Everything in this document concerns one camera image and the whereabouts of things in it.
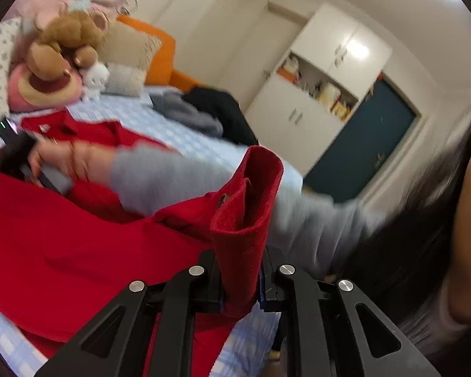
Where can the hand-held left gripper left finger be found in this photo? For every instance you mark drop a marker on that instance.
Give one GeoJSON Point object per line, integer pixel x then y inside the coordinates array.
{"type": "Point", "coordinates": [208, 282]}

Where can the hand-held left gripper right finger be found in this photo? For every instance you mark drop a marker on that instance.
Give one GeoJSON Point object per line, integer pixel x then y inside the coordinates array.
{"type": "Point", "coordinates": [269, 282]}

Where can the red garment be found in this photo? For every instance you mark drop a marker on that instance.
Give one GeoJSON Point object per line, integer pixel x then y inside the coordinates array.
{"type": "Point", "coordinates": [82, 243]}

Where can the person's right forearm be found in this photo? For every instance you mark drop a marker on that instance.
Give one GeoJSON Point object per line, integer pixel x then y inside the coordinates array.
{"type": "Point", "coordinates": [165, 180]}

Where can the person's right hand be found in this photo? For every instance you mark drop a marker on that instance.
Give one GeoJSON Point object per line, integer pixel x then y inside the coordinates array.
{"type": "Point", "coordinates": [62, 159]}

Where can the pink round cushion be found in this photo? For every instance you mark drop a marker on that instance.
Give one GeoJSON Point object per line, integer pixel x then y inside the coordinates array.
{"type": "Point", "coordinates": [43, 90]}

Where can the white plush toy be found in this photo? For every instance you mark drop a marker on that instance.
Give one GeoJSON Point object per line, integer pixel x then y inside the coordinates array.
{"type": "Point", "coordinates": [96, 76]}

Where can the brown teddy bear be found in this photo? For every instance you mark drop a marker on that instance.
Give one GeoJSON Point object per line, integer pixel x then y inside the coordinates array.
{"type": "Point", "coordinates": [66, 35]}

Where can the grey knitted pillow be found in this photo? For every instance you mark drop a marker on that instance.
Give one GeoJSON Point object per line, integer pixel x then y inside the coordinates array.
{"type": "Point", "coordinates": [125, 80]}

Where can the blue plaid bed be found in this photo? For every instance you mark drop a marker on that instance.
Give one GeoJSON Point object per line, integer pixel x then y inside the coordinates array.
{"type": "Point", "coordinates": [141, 114]}

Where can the pink blanket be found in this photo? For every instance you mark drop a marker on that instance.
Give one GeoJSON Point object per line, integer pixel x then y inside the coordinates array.
{"type": "Point", "coordinates": [55, 4]}

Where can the beige pillow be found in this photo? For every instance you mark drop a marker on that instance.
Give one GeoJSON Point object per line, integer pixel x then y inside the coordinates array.
{"type": "Point", "coordinates": [129, 43]}

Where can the grey garment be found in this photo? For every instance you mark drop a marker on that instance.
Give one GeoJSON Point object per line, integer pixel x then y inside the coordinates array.
{"type": "Point", "coordinates": [188, 112]}

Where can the black garment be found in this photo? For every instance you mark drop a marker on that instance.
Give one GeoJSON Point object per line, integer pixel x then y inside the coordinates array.
{"type": "Point", "coordinates": [227, 110]}

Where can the orange headboard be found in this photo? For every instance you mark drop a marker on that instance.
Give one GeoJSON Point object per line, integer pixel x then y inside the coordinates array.
{"type": "Point", "coordinates": [163, 59]}

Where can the person's head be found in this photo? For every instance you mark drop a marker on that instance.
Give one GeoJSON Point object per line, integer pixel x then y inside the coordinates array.
{"type": "Point", "coordinates": [435, 224]}

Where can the yellow bag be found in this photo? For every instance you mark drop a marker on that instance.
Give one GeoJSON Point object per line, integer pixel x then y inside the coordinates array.
{"type": "Point", "coordinates": [329, 94]}

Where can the white door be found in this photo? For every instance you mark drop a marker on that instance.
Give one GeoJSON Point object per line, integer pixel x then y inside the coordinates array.
{"type": "Point", "coordinates": [255, 47]}

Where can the white wardrobe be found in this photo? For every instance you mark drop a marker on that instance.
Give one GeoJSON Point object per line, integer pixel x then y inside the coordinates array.
{"type": "Point", "coordinates": [329, 39]}

